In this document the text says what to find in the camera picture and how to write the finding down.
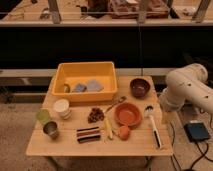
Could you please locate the yellow banana toy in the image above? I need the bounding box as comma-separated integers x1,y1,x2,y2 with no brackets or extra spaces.
105,118,113,140

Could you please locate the small orange fruit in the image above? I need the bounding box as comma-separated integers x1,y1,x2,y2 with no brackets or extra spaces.
118,126,130,140

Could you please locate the white paper cup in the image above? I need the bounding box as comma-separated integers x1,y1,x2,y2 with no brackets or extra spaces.
53,99,71,119

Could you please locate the wooden spoon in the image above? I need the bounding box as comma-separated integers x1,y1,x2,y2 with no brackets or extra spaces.
104,96,127,114

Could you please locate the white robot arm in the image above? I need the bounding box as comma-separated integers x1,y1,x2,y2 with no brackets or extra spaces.
159,63,213,114

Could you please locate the blue sponge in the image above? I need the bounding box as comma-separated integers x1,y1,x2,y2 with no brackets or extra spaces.
73,83,87,93

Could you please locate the grey cloth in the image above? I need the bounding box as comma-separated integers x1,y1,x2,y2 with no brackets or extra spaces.
86,79,103,92

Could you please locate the striped brown eraser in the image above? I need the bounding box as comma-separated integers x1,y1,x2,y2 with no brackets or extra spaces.
76,127,101,143

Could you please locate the green plastic cup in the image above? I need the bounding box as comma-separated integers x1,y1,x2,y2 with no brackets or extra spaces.
36,109,51,125

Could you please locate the bunch of dark grapes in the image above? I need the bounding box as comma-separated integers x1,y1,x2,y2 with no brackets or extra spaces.
88,107,104,123

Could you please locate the dark brown bowl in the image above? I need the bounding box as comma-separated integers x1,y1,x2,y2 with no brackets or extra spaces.
130,78,150,99

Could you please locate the metal cup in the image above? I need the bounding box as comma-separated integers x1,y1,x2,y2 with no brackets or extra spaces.
43,121,59,139

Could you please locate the black cable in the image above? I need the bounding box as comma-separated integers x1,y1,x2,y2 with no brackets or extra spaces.
169,121,213,171

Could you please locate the wooden table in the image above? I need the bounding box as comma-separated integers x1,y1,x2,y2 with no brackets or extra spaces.
26,76,173,157

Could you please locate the orange bowl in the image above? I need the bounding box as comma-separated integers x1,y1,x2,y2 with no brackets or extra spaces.
114,102,142,127

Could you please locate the green yellow item in bin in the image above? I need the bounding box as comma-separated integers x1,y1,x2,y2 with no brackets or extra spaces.
63,84,71,93

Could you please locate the black power box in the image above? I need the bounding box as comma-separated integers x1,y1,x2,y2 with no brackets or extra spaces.
184,123,210,142

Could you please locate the yellow plastic bin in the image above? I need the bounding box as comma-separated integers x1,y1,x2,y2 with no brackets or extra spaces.
51,61,118,102

